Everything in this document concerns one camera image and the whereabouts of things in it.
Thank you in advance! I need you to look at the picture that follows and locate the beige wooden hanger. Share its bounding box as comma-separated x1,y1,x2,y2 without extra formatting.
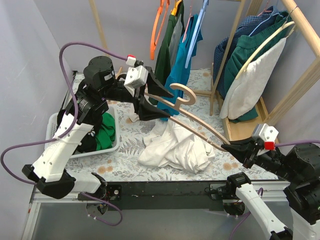
143,83,231,152

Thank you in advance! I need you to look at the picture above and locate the white t shirt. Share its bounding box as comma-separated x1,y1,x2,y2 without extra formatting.
138,120,216,174

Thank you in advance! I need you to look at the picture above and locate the orange plastic hanger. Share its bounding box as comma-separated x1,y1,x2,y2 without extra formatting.
149,0,170,61

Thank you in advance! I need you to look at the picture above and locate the bright green t shirt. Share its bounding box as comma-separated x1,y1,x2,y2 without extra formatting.
95,112,116,151

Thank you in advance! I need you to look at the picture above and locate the black daisy t shirt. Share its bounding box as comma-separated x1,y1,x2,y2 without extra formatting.
56,109,103,154

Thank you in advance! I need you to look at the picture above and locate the light blue hanger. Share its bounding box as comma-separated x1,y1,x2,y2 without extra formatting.
184,0,209,69

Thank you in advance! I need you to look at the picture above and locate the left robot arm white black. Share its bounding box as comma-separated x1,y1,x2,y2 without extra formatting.
22,56,173,200

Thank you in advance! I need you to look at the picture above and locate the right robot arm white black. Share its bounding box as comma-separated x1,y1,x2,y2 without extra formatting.
221,137,320,240

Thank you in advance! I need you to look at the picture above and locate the dark green raglan shirt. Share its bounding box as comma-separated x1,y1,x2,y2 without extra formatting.
148,0,186,106

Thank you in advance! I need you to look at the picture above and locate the teal blue t shirt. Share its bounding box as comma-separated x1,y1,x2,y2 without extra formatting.
156,13,204,122

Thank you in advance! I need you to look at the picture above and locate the yellow plastic hanger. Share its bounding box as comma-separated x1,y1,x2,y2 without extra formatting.
171,0,182,16

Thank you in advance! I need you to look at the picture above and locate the cream plastic hanger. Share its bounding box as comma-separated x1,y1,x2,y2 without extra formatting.
235,21,295,80

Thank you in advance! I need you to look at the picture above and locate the blue checked shirt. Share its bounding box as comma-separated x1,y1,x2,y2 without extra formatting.
213,6,288,97

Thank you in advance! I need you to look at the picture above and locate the wooden clothes rack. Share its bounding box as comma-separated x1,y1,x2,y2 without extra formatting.
90,0,320,142

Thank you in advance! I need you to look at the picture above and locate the floral table cloth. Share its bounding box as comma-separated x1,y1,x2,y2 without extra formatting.
65,68,278,182

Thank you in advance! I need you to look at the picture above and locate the white garment right rack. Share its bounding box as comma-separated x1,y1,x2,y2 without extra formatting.
219,37,287,122

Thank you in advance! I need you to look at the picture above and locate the white plastic laundry basket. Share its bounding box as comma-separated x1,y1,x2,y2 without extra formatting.
45,105,120,159

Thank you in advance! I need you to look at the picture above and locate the teal green garment right rack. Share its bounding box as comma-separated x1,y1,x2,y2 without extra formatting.
223,11,291,123

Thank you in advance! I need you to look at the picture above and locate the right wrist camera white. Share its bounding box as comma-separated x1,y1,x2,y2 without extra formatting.
251,123,279,145

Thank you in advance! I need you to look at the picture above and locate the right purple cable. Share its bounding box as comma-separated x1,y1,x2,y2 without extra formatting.
232,139,320,240

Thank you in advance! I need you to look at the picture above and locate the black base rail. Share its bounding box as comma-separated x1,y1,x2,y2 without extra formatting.
105,180,238,211

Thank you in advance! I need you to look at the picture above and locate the pink wire hanger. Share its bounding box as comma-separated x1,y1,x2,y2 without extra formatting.
182,0,194,43

